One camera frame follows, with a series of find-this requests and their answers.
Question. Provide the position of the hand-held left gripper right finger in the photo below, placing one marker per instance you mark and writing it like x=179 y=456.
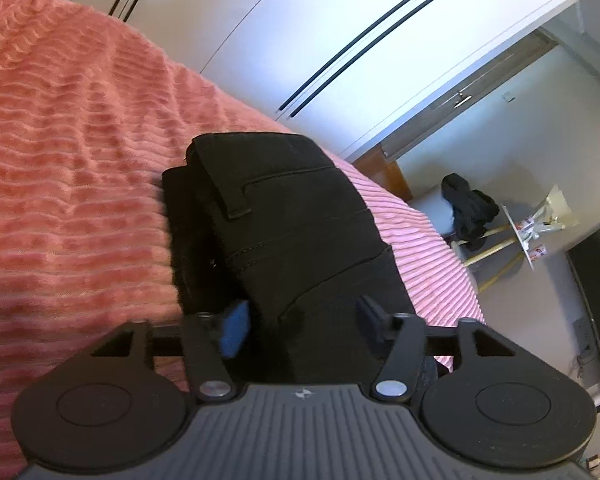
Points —
x=369 y=324

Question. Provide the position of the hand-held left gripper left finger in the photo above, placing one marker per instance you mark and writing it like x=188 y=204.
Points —
x=234 y=329

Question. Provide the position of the black pants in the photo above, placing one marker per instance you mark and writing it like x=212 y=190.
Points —
x=280 y=210

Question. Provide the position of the wooden door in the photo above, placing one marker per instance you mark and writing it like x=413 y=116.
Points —
x=395 y=175

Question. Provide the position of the black cloth heap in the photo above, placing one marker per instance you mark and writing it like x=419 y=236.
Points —
x=467 y=205

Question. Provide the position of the round white side table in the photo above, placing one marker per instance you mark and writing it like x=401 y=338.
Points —
x=522 y=250

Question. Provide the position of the pink ribbed blanket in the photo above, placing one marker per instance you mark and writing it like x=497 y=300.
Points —
x=55 y=160

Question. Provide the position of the white wardrobe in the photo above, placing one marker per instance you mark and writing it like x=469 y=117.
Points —
x=280 y=35

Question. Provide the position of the wall power outlet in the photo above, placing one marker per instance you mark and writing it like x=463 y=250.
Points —
x=586 y=335

